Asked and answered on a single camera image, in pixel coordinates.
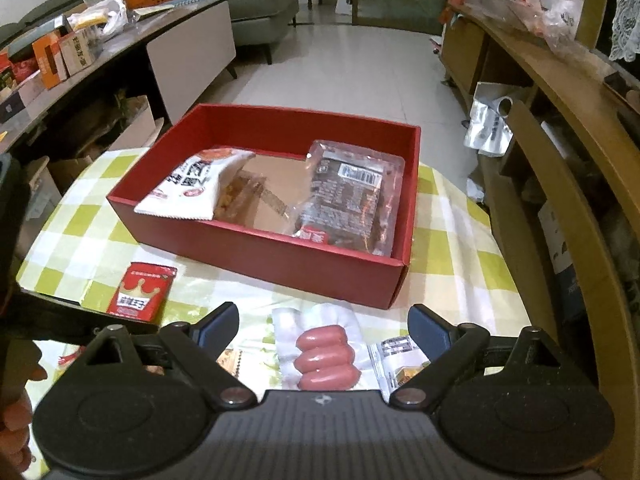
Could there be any long grey sideboard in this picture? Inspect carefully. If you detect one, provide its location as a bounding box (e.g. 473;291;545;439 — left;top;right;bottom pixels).
0;0;238;201

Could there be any clear plastic bag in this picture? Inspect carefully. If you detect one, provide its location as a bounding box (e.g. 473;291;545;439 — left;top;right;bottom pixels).
540;0;584;54

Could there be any orange box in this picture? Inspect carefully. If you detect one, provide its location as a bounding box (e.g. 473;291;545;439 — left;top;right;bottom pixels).
32;30;69;90

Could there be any wooden shelf unit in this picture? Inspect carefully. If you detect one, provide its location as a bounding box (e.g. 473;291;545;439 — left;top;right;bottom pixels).
442;0;640;411

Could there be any small golden-brown snack packet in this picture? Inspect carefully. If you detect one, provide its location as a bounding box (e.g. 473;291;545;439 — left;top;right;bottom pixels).
216;347;244;377

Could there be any person's left hand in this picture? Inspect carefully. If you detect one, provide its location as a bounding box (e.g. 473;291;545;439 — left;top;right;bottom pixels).
0;342;48;473

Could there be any white snack packet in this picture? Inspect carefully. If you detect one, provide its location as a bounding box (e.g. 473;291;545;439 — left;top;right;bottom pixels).
134;147;257;221

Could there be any clear packet of dark snack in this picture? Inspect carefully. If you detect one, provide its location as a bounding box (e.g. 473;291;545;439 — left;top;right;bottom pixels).
291;139;406;257

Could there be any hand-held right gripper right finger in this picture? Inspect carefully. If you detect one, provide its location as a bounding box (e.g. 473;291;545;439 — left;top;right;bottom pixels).
389;304;568;408

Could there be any beige cabinet door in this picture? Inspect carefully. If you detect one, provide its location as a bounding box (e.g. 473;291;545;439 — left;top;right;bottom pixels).
146;0;237;126

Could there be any red crown-print snack packet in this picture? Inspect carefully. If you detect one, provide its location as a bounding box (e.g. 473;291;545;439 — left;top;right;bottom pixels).
106;261;178;325

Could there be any grey-green sofa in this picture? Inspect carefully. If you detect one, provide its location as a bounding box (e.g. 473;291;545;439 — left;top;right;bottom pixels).
227;0;301;66

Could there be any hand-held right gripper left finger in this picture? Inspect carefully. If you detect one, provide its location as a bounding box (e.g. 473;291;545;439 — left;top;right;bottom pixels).
75;301;256;408

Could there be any clear pastry packet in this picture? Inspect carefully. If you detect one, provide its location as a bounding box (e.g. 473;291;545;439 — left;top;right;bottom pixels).
212;157;296;236

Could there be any white lace cloth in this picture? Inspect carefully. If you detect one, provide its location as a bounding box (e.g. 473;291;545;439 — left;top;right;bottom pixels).
609;0;640;64

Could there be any red cardboard box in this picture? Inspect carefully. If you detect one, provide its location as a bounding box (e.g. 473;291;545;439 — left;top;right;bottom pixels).
106;102;421;311

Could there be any cream box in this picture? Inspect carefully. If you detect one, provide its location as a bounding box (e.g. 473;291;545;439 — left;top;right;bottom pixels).
60;27;104;78

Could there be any green and white checked tablecloth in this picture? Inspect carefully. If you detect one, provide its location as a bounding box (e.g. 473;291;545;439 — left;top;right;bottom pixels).
15;147;506;411

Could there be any vacuum-packed sausage packet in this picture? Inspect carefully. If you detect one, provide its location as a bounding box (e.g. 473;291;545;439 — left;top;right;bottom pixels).
271;306;363;391

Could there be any white plastic bag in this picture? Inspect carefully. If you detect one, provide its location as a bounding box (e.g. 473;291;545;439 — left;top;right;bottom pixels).
67;0;129;39

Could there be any silver foil bag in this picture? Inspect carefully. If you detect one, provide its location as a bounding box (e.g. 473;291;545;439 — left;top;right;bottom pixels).
462;81;516;158

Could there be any small white printed packet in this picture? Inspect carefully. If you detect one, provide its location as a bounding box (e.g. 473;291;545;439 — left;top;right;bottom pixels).
367;334;432;403

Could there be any dark grey box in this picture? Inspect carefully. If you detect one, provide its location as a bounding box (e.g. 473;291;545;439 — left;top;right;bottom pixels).
0;87;44;126

